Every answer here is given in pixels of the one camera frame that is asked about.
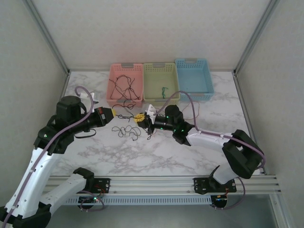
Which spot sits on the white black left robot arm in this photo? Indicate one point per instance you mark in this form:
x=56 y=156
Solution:
x=64 y=187

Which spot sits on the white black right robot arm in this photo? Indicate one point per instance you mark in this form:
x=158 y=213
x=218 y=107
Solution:
x=242 y=156

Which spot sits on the green plastic basket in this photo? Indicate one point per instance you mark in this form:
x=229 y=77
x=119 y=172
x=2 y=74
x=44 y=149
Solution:
x=154 y=80

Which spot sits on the blue plastic basket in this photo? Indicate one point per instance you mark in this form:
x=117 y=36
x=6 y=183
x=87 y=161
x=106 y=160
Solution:
x=193 y=78

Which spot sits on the pink plastic basket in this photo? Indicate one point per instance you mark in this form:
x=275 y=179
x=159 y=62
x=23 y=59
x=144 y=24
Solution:
x=114 y=71

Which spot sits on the small black circuit board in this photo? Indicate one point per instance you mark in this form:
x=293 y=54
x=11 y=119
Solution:
x=219 y=202
x=86 y=200

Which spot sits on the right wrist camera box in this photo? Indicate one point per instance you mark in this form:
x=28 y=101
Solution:
x=150 y=110

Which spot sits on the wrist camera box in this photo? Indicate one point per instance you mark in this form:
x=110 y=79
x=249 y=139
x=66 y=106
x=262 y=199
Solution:
x=95 y=97
x=150 y=110

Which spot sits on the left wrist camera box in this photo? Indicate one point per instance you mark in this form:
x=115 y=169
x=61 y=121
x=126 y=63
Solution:
x=95 y=97

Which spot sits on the aluminium table back rail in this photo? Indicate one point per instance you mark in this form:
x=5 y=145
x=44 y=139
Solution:
x=90 y=70

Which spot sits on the aluminium mounting rail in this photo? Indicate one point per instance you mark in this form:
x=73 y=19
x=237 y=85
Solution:
x=152 y=184

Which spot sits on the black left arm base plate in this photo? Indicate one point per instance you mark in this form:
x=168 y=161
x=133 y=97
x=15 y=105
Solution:
x=104 y=185

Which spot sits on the aluminium frame post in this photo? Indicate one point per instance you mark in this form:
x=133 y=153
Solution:
x=259 y=31
x=48 y=35

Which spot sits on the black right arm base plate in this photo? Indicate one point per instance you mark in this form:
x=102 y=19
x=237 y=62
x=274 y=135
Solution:
x=200 y=185

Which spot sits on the aluminium frame leg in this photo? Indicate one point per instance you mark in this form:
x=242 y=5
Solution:
x=281 y=213

